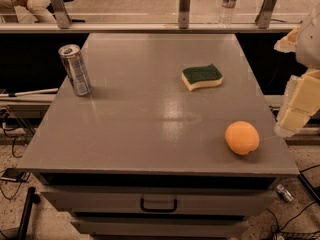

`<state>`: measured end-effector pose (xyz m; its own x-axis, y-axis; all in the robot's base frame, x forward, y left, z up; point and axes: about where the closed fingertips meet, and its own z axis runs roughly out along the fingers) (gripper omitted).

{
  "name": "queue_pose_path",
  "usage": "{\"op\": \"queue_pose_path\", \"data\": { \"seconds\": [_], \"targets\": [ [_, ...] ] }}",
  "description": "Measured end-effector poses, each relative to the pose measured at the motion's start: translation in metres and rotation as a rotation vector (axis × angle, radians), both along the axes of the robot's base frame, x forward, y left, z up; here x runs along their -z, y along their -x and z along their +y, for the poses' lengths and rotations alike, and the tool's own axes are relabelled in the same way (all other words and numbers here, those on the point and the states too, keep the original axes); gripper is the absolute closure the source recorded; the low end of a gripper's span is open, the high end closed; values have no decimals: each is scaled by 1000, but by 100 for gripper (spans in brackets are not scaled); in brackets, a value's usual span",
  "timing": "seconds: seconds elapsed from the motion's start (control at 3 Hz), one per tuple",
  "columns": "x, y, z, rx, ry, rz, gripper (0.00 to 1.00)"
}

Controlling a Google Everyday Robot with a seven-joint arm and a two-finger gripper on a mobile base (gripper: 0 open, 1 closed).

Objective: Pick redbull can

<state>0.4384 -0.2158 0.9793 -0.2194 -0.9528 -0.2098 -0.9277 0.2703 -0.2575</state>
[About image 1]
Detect small silver can on floor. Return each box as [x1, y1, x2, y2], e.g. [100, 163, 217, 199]
[276, 184, 294, 203]

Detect grey drawer cabinet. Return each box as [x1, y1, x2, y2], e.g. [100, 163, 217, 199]
[19, 34, 298, 240]

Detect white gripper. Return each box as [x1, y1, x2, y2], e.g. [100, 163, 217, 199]
[274, 3, 320, 137]

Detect silver redbull can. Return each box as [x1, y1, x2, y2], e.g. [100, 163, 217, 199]
[58, 44, 92, 96]

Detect black pole on floor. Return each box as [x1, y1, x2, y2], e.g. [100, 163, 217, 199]
[16, 187, 40, 240]

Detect clear plastic water bottle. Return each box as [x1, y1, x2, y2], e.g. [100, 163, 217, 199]
[218, 0, 237, 28]

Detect green yellow sponge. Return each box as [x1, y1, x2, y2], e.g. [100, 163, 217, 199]
[182, 64, 223, 92]

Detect metal railing frame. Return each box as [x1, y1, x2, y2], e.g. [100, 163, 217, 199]
[1, 0, 303, 34]

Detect orange fruit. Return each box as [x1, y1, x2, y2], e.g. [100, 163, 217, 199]
[225, 121, 260, 155]

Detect black floor cables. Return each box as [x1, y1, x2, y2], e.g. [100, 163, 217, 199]
[263, 163, 320, 240]

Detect seated person in background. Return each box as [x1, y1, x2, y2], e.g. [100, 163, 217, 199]
[0, 0, 76, 24]

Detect black drawer handle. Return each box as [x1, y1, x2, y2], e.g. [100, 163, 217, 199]
[140, 198, 178, 213]

